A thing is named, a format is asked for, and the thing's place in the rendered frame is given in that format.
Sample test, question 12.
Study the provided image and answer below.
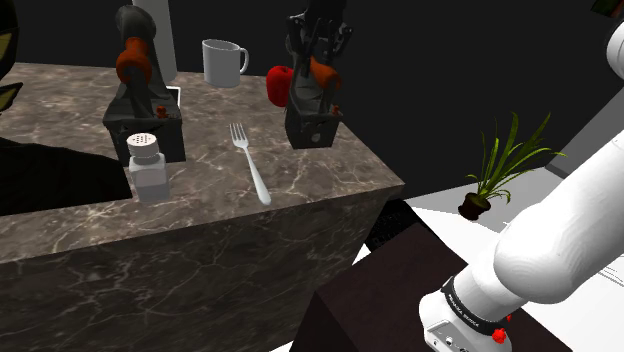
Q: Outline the green potted plant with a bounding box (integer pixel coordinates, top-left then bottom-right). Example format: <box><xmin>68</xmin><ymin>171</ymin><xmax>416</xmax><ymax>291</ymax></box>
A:
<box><xmin>457</xmin><ymin>111</ymin><xmax>568</xmax><ymax>222</ymax></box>

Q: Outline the grey salt shaker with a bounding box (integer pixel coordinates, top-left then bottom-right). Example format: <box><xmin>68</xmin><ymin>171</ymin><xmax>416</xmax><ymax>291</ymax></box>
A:
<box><xmin>126</xmin><ymin>132</ymin><xmax>171</xmax><ymax>203</ymax></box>

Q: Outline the white mug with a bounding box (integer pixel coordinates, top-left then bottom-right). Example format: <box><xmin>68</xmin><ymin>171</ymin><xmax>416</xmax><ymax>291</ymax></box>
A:
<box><xmin>201</xmin><ymin>38</ymin><xmax>250</xmax><ymax>89</ymax></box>

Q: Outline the silver fork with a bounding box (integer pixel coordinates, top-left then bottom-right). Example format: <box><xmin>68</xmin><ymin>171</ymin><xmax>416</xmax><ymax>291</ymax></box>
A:
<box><xmin>228</xmin><ymin>122</ymin><xmax>273</xmax><ymax>206</ymax></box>

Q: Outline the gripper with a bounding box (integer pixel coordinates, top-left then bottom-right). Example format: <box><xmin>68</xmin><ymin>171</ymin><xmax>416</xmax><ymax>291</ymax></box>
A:
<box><xmin>286</xmin><ymin>0</ymin><xmax>354</xmax><ymax>56</ymax></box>

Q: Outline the dark machine with orange part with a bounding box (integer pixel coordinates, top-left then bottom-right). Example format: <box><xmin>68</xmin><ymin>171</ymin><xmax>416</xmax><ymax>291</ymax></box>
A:
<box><xmin>102</xmin><ymin>4</ymin><xmax>187</xmax><ymax>167</ymax></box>
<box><xmin>284</xmin><ymin>36</ymin><xmax>343</xmax><ymax>150</ymax></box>

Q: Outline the red apple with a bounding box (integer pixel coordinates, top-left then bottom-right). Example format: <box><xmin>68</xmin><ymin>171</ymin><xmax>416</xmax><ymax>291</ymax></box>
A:
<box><xmin>265</xmin><ymin>65</ymin><xmax>295</xmax><ymax>108</ymax></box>

